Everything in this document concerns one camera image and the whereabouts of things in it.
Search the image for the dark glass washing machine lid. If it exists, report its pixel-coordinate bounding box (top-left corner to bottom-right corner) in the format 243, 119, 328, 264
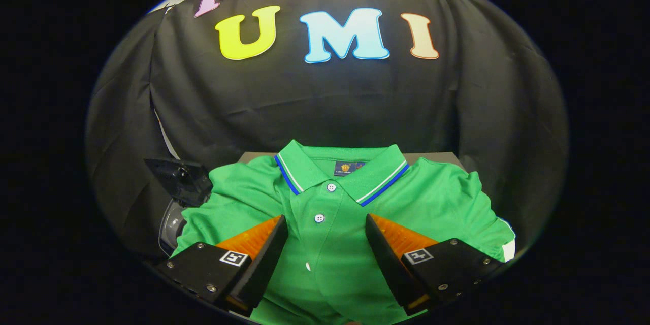
145, 158, 213, 208

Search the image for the green polo shirt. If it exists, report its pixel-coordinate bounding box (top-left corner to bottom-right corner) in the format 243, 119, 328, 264
173, 140, 516, 325

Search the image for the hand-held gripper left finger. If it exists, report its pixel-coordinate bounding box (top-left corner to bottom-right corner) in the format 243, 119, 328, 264
154, 215, 289, 317

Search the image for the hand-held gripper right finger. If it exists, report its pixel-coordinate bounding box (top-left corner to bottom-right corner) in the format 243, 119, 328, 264
365, 214, 508, 316

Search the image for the black backdrop cloth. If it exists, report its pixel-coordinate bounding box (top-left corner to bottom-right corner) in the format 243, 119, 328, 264
86, 0, 569, 259

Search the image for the beige cabinet with black frame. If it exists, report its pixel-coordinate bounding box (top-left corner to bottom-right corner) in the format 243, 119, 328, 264
239, 151, 465, 171

